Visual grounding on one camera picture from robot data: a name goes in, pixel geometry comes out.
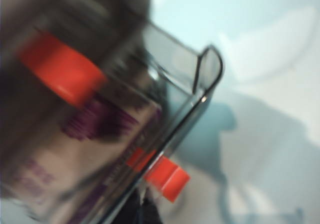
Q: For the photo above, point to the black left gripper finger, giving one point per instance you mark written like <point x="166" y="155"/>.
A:
<point x="147" y="211"/>

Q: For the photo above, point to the purple white napkin pack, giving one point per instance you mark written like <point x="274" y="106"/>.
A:
<point x="100" y="124"/>

